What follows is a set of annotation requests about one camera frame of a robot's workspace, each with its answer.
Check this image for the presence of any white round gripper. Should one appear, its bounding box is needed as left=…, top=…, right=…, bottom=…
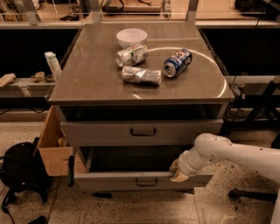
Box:
left=169, top=150, right=203, bottom=183

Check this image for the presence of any grey drawer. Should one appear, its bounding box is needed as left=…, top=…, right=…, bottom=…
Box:
left=74, top=146, right=213, bottom=193
left=60, top=119, right=223, bottom=146

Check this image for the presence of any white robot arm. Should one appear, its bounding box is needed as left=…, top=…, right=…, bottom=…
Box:
left=170, top=133, right=280, bottom=184

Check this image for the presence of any grey top drawer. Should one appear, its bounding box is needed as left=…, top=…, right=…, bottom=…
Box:
left=60, top=119, right=223, bottom=146

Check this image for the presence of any grey drawer cabinet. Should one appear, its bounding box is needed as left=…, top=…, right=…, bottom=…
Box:
left=47, top=22, right=236, bottom=195

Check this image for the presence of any black office chair base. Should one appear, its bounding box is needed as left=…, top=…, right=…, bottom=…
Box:
left=228, top=188, right=277, bottom=203

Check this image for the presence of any blue pepsi can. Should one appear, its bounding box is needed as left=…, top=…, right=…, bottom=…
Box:
left=163, top=49, right=193, bottom=78

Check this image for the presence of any brown cardboard box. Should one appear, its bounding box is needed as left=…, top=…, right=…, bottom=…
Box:
left=38, top=107, right=86, bottom=177

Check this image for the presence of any silver green crushed can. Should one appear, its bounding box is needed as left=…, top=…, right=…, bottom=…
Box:
left=116, top=45, right=149, bottom=67

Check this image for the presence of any white bowl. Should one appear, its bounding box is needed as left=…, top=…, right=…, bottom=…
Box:
left=116, top=28, right=147, bottom=49

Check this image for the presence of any black backpack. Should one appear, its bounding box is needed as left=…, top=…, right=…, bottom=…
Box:
left=0, top=137, right=53, bottom=207

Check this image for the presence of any grey low shelf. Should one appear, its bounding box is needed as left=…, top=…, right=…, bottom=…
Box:
left=0, top=78, right=55, bottom=98

